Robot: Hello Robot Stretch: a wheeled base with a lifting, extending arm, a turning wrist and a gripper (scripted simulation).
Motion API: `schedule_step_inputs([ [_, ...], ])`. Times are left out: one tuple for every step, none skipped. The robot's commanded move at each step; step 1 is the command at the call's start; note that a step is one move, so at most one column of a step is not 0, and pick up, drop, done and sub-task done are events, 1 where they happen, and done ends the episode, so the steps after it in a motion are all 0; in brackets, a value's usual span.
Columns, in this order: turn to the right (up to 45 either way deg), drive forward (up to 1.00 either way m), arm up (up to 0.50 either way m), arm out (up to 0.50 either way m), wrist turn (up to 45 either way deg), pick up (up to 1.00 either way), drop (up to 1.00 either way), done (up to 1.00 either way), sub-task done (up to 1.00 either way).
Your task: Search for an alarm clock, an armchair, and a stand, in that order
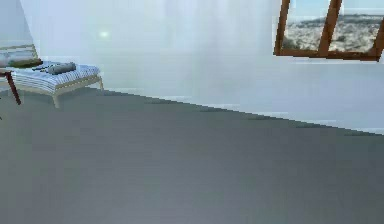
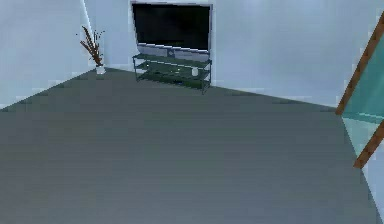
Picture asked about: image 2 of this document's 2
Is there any dark green television stand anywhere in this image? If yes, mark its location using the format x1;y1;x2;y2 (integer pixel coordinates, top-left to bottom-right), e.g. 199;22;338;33
131;52;213;96

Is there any black television set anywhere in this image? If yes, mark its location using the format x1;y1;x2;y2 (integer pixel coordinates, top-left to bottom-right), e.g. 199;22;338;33
130;1;214;62

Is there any brown house plant white pot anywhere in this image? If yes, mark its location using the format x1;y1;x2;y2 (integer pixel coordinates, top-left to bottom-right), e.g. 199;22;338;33
75;25;107;76

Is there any brown framed doorway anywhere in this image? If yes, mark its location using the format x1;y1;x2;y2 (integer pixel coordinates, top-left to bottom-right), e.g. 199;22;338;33
334;11;384;170

